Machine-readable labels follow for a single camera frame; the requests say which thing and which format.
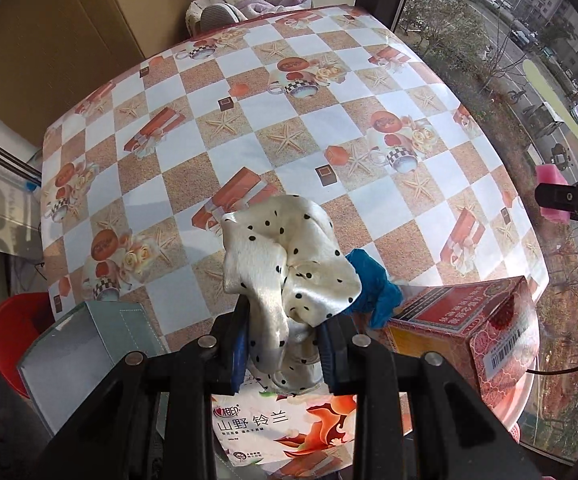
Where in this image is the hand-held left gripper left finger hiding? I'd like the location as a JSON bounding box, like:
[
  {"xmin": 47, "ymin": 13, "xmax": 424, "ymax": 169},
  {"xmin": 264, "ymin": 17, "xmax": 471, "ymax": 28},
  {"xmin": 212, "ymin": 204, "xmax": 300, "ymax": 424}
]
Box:
[{"xmin": 34, "ymin": 297, "xmax": 250, "ymax": 480}]

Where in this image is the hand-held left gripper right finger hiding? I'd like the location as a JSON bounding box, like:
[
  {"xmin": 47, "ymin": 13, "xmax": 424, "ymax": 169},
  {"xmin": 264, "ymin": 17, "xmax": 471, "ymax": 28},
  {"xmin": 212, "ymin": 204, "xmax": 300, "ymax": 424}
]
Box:
[{"xmin": 317, "ymin": 316, "xmax": 544, "ymax": 480}]

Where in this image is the white polka dot scrunchie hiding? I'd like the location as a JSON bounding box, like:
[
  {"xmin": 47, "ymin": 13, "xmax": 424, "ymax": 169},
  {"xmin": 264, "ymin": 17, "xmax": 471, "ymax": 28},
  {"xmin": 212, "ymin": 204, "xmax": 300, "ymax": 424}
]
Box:
[{"xmin": 220, "ymin": 195, "xmax": 362, "ymax": 396}]

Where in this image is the blue crumpled cloth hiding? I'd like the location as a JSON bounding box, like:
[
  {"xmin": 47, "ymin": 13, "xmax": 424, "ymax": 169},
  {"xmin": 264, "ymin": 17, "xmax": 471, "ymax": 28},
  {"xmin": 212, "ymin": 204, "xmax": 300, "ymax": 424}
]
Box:
[{"xmin": 344, "ymin": 248, "xmax": 404, "ymax": 331}]

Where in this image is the flower print tissue pack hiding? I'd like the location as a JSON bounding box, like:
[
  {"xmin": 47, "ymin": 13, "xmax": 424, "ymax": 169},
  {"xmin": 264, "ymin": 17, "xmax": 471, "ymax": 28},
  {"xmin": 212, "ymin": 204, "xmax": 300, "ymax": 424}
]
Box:
[{"xmin": 211, "ymin": 390, "xmax": 414, "ymax": 472}]

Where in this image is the red patterned cardboard box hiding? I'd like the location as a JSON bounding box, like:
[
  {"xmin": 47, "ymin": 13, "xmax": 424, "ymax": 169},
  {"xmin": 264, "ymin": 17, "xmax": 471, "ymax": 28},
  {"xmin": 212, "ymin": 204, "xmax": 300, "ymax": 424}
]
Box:
[{"xmin": 384, "ymin": 276, "xmax": 541, "ymax": 403}]

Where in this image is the grey open box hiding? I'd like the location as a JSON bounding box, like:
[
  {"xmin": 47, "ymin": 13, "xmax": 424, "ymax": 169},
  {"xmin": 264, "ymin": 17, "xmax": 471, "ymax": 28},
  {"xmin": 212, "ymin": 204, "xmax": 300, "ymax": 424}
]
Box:
[{"xmin": 16, "ymin": 301, "xmax": 170, "ymax": 438}]

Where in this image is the checkered printed tablecloth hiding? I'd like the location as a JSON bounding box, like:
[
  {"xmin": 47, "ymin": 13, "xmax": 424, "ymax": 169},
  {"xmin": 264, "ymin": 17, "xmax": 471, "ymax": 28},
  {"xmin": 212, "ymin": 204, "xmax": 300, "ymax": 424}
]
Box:
[{"xmin": 41, "ymin": 4, "xmax": 552, "ymax": 357}]

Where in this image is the red plastic bucket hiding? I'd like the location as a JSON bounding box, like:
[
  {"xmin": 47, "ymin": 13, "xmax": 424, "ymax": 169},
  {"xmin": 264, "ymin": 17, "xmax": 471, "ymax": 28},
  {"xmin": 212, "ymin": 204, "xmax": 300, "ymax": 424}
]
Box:
[{"xmin": 0, "ymin": 292, "xmax": 57, "ymax": 401}]

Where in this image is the purple towel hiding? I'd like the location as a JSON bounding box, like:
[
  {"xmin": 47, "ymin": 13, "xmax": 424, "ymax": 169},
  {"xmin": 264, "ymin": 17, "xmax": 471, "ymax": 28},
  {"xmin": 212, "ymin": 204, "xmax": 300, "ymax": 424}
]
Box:
[{"xmin": 241, "ymin": 0, "xmax": 316, "ymax": 17}]

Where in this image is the grey slipper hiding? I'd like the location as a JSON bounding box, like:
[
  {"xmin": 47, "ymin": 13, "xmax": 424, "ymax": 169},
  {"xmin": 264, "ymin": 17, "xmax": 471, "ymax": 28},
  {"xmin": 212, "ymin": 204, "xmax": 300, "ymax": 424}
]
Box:
[{"xmin": 196, "ymin": 2, "xmax": 243, "ymax": 31}]

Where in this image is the large cardboard box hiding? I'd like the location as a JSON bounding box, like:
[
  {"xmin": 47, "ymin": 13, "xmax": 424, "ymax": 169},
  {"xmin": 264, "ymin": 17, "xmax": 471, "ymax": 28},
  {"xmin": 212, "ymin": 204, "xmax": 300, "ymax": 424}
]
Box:
[{"xmin": 0, "ymin": 0, "xmax": 194, "ymax": 151}]

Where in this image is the black cable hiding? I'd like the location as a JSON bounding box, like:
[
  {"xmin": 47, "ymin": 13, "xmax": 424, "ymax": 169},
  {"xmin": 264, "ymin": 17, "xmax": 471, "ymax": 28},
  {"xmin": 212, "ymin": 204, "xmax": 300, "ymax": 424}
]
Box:
[{"xmin": 526, "ymin": 359, "xmax": 578, "ymax": 377}]

